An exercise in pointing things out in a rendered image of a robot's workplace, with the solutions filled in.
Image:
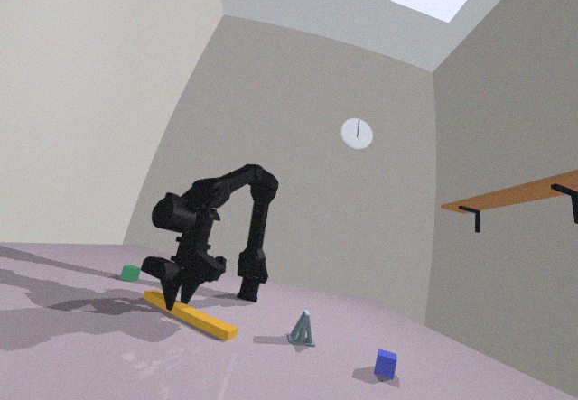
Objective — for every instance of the yellow bar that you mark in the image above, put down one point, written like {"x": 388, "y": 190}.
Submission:
{"x": 201, "y": 320}

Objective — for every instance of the small green cube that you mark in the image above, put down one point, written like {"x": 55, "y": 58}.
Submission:
{"x": 130, "y": 273}

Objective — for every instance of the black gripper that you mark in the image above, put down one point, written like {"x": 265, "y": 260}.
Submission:
{"x": 171, "y": 274}

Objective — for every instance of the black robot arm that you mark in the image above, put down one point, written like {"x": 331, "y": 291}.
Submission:
{"x": 192, "y": 214}

